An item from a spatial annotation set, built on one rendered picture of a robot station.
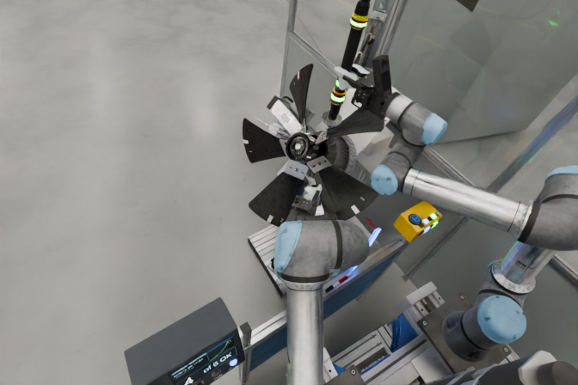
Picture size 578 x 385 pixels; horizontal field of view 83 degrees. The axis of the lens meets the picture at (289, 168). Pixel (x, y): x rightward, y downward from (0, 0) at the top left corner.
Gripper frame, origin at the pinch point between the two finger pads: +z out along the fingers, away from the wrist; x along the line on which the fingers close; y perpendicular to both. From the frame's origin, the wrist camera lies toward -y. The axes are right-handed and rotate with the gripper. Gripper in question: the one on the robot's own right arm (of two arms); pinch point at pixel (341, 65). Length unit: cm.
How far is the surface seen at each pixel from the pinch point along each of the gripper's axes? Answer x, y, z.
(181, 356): -77, 38, -26
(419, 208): 24, 56, -40
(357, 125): 11.0, 25.9, -6.1
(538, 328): 52, 101, -111
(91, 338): -110, 162, 47
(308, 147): -2.5, 37.9, 4.0
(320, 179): -5.7, 44.4, -7.2
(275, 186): -15, 57, 8
